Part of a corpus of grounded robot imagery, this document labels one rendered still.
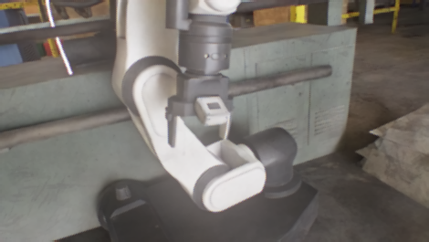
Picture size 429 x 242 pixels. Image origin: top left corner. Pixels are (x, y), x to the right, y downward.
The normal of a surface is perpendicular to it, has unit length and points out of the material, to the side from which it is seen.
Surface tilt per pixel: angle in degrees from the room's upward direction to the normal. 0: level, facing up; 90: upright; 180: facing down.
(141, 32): 90
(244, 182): 90
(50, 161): 90
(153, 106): 90
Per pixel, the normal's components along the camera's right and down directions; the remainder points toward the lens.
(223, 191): 0.50, 0.32
